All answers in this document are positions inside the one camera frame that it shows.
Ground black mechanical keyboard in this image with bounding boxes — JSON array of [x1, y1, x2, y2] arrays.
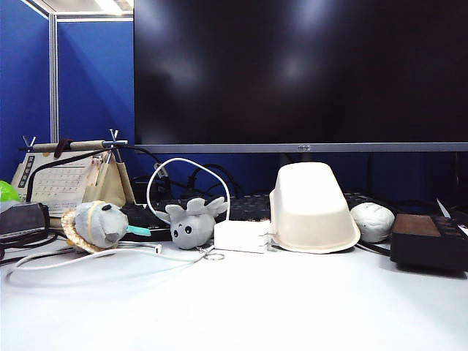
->
[[120, 192, 371, 242]]

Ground black computer monitor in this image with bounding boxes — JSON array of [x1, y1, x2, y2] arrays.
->
[[133, 0, 468, 154]]

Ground metal keyring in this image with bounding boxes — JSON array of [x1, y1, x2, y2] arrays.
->
[[199, 245, 225, 262]]

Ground black box cable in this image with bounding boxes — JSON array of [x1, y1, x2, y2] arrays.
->
[[355, 233, 393, 257]]

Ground white charger brick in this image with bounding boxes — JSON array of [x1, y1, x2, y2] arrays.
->
[[214, 219, 276, 254]]

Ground thin black adapter cable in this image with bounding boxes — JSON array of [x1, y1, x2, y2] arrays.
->
[[25, 143, 162, 204]]

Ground white paper slip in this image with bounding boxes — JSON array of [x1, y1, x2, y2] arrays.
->
[[436, 197, 455, 219]]

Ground grey plush with straw hat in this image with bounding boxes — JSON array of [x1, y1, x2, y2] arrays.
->
[[61, 199, 152, 254]]

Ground white round plush ball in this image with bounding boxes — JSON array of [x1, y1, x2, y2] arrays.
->
[[350, 203, 396, 244]]

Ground cable with clear connector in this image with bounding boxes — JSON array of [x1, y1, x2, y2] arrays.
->
[[153, 160, 171, 184]]

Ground black box with wooden face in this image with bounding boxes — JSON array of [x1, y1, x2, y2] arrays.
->
[[389, 214, 468, 273]]

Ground bright green round object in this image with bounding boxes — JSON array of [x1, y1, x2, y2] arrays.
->
[[0, 179, 21, 203]]

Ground black round plug with cable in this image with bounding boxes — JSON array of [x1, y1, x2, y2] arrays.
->
[[186, 163, 243, 201]]

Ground thick black power cable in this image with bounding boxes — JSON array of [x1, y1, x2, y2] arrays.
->
[[0, 233, 74, 265]]

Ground white paper bowl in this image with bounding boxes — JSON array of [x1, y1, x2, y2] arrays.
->
[[269, 162, 362, 254]]

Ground beige canvas desk calendar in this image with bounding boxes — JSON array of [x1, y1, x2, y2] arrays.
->
[[10, 128, 137, 220]]

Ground aluminium partition post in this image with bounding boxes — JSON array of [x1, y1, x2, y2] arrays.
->
[[48, 13, 60, 144]]

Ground black power adapter brick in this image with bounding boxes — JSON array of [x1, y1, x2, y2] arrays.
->
[[0, 203, 50, 239]]

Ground grey octopus plush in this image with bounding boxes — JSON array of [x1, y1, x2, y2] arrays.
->
[[165, 196, 229, 251]]

